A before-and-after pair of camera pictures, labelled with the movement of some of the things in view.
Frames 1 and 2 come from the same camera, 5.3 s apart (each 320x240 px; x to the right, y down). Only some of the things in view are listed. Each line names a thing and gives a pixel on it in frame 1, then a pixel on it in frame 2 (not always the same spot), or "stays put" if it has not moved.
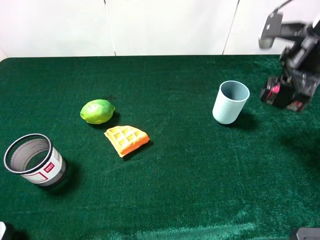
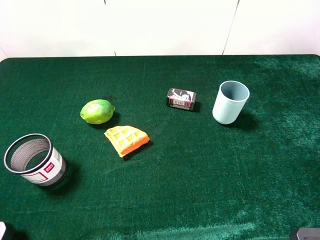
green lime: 97,111 stays put
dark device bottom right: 308,233 stays put
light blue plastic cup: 232,96 stays put
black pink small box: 276,92 to 181,99
